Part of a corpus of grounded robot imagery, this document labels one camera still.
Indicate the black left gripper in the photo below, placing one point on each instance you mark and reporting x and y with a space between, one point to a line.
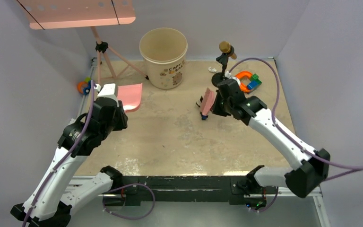
122 123

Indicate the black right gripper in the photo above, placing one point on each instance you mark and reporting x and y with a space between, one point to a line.
215 109

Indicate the pink hand brush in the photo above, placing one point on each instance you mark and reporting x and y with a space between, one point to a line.
207 102

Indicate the pink plastic dustpan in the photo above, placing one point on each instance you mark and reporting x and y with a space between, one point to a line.
130 96

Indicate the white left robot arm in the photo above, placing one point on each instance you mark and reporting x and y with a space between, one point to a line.
49 205

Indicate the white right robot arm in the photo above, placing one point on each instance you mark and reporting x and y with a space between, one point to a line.
308 167

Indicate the orange toy track with blocks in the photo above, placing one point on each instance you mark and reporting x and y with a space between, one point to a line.
248 81

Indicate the white paper scrap long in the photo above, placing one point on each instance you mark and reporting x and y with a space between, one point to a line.
213 70

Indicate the orange blue toy car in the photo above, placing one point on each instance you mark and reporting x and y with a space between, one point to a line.
84 86

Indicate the gold microphone on black stand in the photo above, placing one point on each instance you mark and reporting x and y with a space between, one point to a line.
227 52

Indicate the cream capybara bucket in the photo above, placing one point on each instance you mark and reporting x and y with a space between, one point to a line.
164 54

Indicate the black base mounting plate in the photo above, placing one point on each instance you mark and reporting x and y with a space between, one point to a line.
234 190

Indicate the pink music stand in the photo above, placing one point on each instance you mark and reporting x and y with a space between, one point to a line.
58 14

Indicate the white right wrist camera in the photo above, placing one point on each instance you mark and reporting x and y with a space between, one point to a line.
228 75

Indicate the aluminium frame rail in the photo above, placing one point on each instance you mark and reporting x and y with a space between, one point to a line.
81 106

